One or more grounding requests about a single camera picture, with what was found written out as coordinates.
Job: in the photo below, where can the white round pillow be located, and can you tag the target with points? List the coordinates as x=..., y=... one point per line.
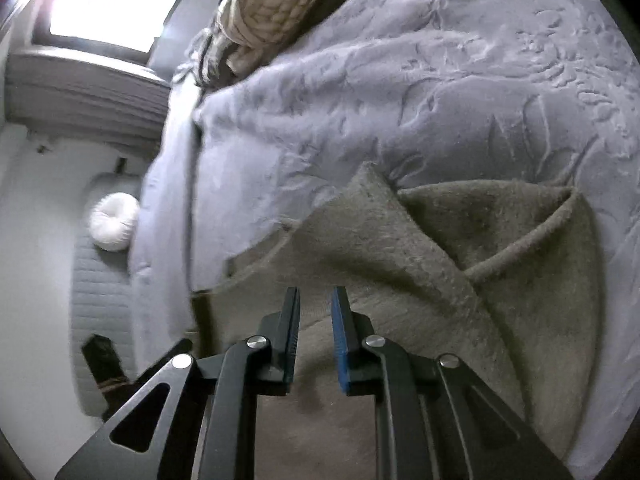
x=115, y=221

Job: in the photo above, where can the dark green garment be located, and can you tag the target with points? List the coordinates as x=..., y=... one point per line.
x=212, y=57

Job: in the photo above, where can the lavender embossed blanket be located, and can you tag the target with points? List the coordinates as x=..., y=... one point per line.
x=450, y=85

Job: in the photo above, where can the beige striped garment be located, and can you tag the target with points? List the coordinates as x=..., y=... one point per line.
x=280, y=5

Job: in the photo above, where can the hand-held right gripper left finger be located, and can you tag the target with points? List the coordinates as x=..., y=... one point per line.
x=287, y=340

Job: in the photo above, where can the grey quilted mattress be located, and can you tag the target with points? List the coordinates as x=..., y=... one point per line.
x=97, y=300

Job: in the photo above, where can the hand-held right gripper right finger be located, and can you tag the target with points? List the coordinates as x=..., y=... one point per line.
x=341, y=340

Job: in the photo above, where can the dark object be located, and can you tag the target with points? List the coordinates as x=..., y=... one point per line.
x=107, y=365

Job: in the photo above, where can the olive knit sweater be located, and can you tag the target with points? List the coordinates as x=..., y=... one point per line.
x=400, y=270

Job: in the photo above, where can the bright window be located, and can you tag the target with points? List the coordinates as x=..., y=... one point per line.
x=115, y=5

